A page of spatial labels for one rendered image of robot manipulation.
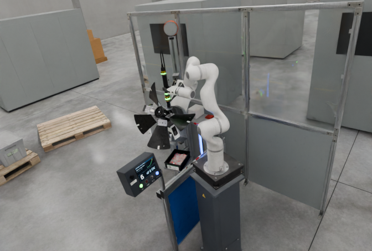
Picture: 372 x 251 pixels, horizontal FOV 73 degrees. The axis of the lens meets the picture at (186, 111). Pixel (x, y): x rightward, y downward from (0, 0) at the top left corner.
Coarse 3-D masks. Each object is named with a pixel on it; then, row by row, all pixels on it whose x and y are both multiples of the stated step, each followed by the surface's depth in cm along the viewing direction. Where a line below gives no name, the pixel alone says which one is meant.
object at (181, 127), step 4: (172, 116) 237; (176, 116) 235; (180, 116) 234; (184, 116) 233; (188, 116) 231; (192, 116) 229; (172, 120) 232; (176, 120) 230; (180, 120) 228; (184, 120) 227; (188, 120) 226; (176, 124) 227; (180, 124) 225; (184, 124) 224; (180, 128) 222; (184, 128) 221
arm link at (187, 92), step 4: (180, 88) 214; (184, 88) 212; (188, 88) 211; (180, 92) 212; (184, 92) 209; (188, 92) 207; (192, 92) 208; (180, 96) 216; (184, 96) 211; (188, 96) 207; (192, 96) 209
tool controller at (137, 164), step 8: (144, 152) 182; (136, 160) 173; (144, 160) 171; (152, 160) 175; (120, 168) 169; (128, 168) 164; (136, 168) 166; (144, 168) 170; (152, 168) 175; (120, 176) 166; (128, 176) 162; (136, 176) 166; (160, 176) 180; (128, 184) 162; (136, 184) 166; (144, 184) 170; (128, 192) 168; (136, 192) 166
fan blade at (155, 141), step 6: (156, 126) 242; (162, 126) 243; (156, 132) 240; (162, 132) 241; (156, 138) 239; (162, 138) 239; (168, 138) 240; (150, 144) 238; (156, 144) 238; (162, 144) 238; (168, 144) 238
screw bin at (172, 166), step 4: (172, 152) 238; (176, 152) 244; (180, 152) 241; (184, 152) 239; (188, 152) 237; (172, 156) 239; (188, 156) 235; (168, 160) 233; (184, 160) 226; (168, 164) 225; (172, 164) 223; (184, 164) 228; (172, 168) 226; (176, 168) 224; (180, 168) 221
